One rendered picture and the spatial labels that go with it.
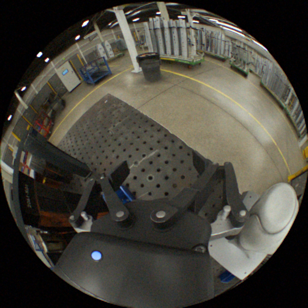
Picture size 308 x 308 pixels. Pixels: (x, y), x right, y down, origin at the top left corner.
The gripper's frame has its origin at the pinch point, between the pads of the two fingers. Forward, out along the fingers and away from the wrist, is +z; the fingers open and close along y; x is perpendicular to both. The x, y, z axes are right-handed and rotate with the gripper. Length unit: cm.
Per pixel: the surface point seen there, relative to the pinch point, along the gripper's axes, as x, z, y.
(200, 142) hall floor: -18, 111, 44
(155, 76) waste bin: 126, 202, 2
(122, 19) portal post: 336, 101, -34
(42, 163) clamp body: 5, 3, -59
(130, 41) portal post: 275, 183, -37
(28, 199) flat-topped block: 1.3, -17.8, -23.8
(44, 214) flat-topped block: -3.2, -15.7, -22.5
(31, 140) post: 15.2, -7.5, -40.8
